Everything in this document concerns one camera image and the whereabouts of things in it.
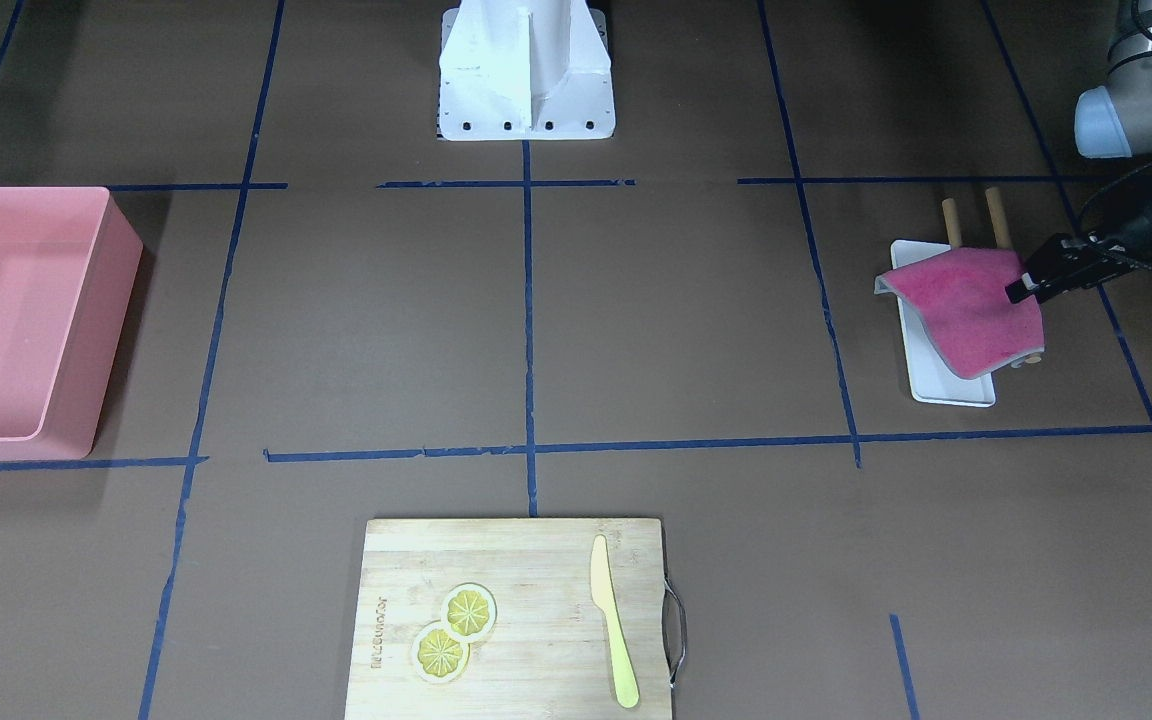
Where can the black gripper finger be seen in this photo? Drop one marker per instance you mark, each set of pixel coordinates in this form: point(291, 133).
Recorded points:
point(1022, 290)

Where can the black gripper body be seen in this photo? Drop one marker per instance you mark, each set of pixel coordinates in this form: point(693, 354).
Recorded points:
point(1139, 226)

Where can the pink microfiber cloth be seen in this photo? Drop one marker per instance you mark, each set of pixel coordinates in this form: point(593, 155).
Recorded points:
point(960, 296)

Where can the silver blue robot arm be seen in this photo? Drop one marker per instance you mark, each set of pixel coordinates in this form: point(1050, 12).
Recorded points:
point(1113, 230)

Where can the wooden rack dowel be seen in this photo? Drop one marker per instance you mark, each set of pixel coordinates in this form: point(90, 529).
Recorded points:
point(952, 223)
point(998, 218)

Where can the white rack tray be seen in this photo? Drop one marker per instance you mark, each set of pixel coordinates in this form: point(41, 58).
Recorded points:
point(930, 379)

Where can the yellow plastic knife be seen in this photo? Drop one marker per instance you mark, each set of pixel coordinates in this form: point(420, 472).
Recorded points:
point(626, 690)

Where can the bamboo cutting board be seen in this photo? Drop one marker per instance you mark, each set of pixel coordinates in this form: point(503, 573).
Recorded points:
point(547, 656)

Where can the lemon slice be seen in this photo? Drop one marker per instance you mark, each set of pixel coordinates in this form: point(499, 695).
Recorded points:
point(438, 657)
point(469, 612)

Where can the pink plastic bin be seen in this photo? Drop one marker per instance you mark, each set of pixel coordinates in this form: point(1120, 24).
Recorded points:
point(68, 262)

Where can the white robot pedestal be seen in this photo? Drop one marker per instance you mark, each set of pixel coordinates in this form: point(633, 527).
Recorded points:
point(525, 71)

